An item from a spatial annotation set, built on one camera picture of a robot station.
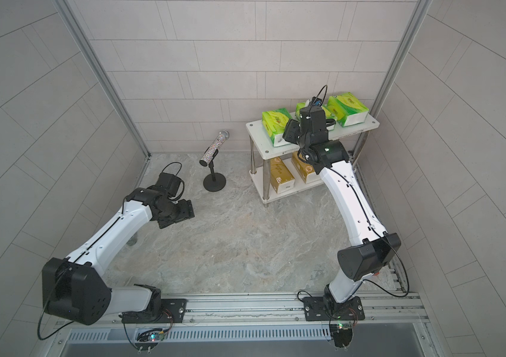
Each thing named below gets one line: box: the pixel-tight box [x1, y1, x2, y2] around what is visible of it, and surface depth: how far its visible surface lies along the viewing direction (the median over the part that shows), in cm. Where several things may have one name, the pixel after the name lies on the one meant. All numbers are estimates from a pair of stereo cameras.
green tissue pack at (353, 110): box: [335, 91, 370, 128], surface depth 81 cm
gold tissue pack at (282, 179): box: [270, 156, 296, 195], surface depth 93 cm
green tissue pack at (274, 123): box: [261, 107, 292, 148], surface depth 75 cm
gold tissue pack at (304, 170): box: [291, 150, 322, 184], surface depth 97 cm
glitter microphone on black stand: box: [199, 129, 230, 192], surface depth 101 cm
